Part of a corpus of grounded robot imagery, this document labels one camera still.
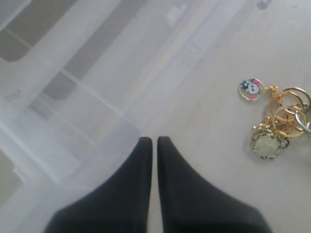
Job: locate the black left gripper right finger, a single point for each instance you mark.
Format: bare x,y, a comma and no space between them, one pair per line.
190,204

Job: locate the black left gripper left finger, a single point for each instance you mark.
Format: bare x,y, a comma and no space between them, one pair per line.
120,205

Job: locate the panda keychain with black strap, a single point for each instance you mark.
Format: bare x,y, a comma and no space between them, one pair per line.
287,117

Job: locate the white translucent drawer cabinet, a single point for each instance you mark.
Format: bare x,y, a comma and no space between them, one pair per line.
60,85

